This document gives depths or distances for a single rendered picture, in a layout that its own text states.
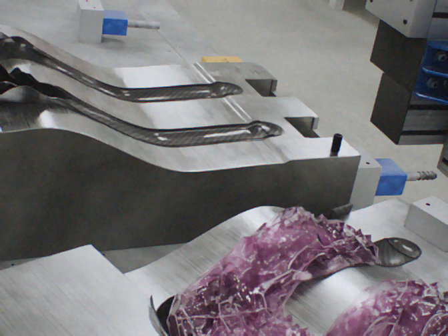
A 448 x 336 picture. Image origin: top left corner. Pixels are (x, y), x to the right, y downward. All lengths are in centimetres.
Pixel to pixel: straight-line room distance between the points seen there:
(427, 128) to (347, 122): 195
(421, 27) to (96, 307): 83
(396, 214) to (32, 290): 42
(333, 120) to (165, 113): 242
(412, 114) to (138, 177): 66
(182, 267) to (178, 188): 15
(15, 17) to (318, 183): 71
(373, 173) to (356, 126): 234
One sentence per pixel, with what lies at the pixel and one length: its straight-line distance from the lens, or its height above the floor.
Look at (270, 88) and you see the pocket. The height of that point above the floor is 88.
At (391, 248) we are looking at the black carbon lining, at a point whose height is 85.
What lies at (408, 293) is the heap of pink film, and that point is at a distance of 62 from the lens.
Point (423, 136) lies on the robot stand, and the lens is 137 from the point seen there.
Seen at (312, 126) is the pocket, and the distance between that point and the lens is 95.
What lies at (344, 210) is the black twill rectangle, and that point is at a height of 86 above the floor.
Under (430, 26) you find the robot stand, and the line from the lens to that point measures 128.
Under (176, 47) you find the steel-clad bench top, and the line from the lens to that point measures 135.
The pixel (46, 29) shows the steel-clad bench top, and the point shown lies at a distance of 137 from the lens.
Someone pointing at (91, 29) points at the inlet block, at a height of 82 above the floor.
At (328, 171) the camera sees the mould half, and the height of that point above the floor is 87.
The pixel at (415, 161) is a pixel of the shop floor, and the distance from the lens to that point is 312.
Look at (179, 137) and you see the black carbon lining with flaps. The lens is 86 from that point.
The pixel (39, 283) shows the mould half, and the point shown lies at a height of 91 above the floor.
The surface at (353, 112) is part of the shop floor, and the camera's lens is 341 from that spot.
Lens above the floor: 125
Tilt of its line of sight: 27 degrees down
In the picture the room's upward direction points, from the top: 10 degrees clockwise
